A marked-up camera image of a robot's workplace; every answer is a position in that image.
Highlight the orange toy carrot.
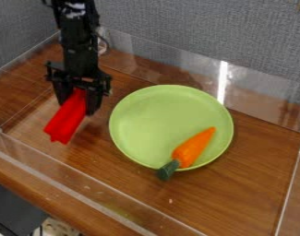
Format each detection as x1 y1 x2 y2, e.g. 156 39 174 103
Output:
157 127 216 181

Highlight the red rectangular block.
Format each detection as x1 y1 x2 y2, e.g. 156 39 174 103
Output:
43 88 86 145

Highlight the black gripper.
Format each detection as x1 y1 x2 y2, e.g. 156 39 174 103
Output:
46 18 112 116

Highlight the black cable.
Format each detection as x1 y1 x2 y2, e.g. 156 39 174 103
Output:
92 26 113 56

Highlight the clear acrylic enclosure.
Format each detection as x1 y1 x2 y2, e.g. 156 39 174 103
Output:
0 30 300 236

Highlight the light green plate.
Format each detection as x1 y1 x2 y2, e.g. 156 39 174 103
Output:
109 85 235 170

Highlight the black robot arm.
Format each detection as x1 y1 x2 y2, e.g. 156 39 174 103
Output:
41 0 113 116

